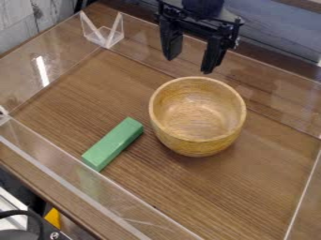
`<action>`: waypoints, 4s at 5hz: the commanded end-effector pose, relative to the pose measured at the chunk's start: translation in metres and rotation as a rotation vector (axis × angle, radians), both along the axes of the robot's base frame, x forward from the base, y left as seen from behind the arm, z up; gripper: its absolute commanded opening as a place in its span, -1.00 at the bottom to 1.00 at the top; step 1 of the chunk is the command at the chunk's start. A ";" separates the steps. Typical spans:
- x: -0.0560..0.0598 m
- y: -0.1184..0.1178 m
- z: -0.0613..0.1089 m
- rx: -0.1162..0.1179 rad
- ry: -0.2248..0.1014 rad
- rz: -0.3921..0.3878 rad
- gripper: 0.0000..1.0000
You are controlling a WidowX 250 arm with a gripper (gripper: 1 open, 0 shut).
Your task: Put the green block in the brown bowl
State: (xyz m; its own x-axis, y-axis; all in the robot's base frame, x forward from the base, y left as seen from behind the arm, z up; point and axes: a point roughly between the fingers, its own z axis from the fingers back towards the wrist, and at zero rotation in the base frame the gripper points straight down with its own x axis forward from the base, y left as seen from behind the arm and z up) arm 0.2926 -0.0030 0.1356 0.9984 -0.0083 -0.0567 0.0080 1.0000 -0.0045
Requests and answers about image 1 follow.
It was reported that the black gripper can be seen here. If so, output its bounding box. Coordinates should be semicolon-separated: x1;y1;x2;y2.
155;0;245;74

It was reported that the light brown wooden bowl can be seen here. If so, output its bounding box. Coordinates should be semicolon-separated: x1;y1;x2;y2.
149;76;248;158

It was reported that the green rectangular block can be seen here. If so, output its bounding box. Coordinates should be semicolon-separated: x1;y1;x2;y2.
82;117;143;172

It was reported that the clear acrylic corner bracket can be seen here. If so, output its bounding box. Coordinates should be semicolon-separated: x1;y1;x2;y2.
79;12;125;49

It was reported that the clear acrylic front wall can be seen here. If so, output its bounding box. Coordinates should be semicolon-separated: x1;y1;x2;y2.
0;116;202;240

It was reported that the black cable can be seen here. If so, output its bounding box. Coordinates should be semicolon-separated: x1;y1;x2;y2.
0;209;46;240

